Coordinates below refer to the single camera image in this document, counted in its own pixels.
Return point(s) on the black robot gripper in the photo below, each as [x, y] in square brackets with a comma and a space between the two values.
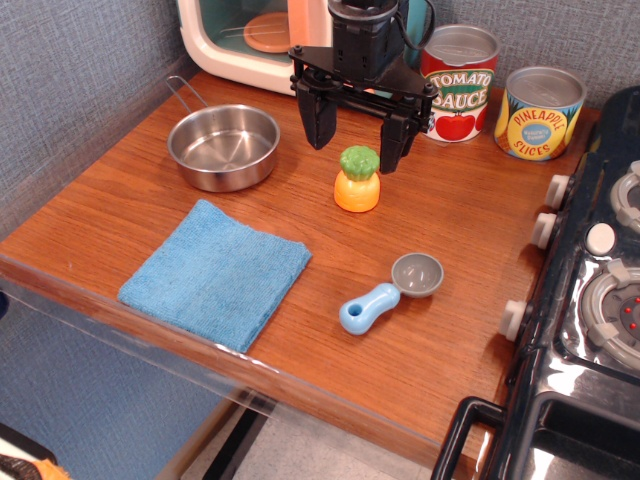
[369, 40]

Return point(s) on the orange toy carrot green top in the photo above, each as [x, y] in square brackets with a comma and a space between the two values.
[357, 186]

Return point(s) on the tomato sauce can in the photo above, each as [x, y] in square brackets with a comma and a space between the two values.
[460, 61]

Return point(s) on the orange microwave plate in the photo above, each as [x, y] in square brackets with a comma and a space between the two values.
[268, 33]

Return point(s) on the toy microwave teal white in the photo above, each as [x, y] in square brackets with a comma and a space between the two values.
[212, 32]

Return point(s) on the small stainless steel pan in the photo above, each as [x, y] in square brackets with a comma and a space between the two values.
[225, 148]

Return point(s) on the blue grey measuring scoop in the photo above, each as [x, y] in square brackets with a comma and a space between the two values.
[414, 275]

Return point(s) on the pineapple slices can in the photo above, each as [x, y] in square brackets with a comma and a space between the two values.
[539, 112]

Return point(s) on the white stove knob upper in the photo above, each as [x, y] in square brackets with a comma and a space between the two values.
[556, 191]

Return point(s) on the white stove knob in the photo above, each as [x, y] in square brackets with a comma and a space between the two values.
[511, 319]
[543, 229]
[556, 191]

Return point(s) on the white stove knob middle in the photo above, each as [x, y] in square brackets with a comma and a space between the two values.
[543, 229]

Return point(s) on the blue folded cloth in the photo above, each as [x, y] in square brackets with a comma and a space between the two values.
[216, 278]

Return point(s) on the white stove knob lower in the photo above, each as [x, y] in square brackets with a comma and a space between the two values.
[511, 319]

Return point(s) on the black toy stove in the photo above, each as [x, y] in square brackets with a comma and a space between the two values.
[572, 410]

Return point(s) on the orange fuzzy object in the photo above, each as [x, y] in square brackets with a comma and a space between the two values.
[20, 469]

